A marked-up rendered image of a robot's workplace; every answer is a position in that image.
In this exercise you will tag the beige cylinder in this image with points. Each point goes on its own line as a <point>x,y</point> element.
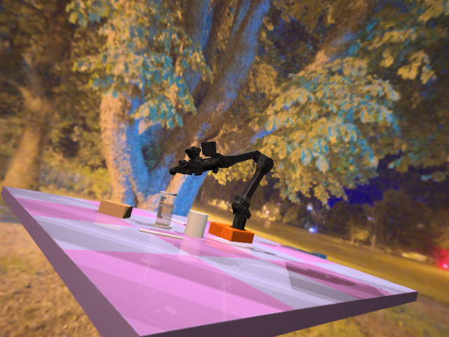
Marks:
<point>196,224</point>

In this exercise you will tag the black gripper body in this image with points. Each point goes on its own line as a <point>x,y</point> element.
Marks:
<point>198,166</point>

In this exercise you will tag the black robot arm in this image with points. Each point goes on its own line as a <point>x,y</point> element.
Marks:
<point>240,203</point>

